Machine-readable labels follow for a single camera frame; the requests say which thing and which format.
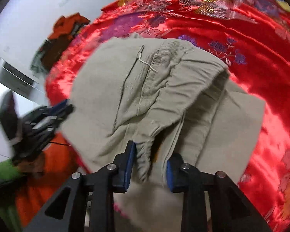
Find pile of mixed clothes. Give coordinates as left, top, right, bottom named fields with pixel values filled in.
left=30, top=13, right=90, bottom=78

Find beige pants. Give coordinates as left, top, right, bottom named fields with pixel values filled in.
left=61, top=36, right=264, bottom=231

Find black cable on floor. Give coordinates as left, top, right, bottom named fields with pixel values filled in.
left=49, top=141, right=72, bottom=147

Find left hand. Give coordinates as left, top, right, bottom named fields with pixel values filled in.
left=15, top=152, right=45, bottom=178

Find red floral satin bedspread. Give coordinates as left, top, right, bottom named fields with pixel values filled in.
left=45, top=0, right=290, bottom=231

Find green sleeved left forearm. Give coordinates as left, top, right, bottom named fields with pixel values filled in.
left=0, top=159, right=23, bottom=186

